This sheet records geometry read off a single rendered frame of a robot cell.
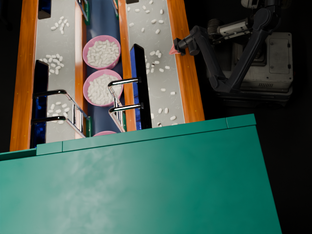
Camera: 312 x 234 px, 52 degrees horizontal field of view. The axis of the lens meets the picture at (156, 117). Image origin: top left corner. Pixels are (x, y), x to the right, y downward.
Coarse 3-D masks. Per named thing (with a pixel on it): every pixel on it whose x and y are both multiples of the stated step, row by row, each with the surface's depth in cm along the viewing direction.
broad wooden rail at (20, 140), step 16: (32, 0) 245; (32, 16) 239; (32, 32) 233; (32, 48) 227; (32, 64) 222; (16, 80) 218; (32, 80) 217; (16, 96) 213; (16, 112) 208; (16, 128) 203; (16, 144) 199
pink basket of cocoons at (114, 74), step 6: (96, 72) 212; (102, 72) 214; (108, 72) 213; (114, 72) 210; (90, 78) 212; (120, 78) 208; (84, 84) 209; (84, 90) 209; (84, 96) 206; (120, 96) 211; (90, 102) 203
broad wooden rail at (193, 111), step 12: (168, 0) 230; (180, 0) 227; (180, 12) 223; (180, 24) 219; (180, 36) 215; (180, 60) 207; (192, 60) 206; (180, 72) 205; (192, 72) 203; (180, 84) 203; (192, 84) 199; (192, 96) 196; (192, 108) 193; (192, 120) 190; (204, 120) 189
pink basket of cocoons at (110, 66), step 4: (100, 36) 223; (104, 36) 223; (108, 36) 222; (92, 40) 223; (96, 40) 225; (100, 40) 226; (104, 40) 226; (112, 40) 223; (116, 40) 220; (92, 44) 225; (84, 48) 221; (88, 48) 224; (120, 48) 217; (84, 52) 221; (120, 52) 216; (84, 56) 220; (84, 60) 216; (116, 60) 214; (88, 64) 215; (112, 64) 215; (116, 64) 222; (96, 68) 216; (100, 68) 213; (104, 68) 216; (108, 68) 218
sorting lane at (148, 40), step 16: (144, 0) 234; (160, 0) 232; (128, 16) 230; (144, 16) 228; (160, 16) 227; (128, 32) 224; (144, 32) 223; (160, 32) 221; (144, 48) 218; (160, 48) 216; (160, 64) 211; (160, 80) 206; (176, 80) 205; (160, 96) 202; (176, 96) 200; (176, 112) 196
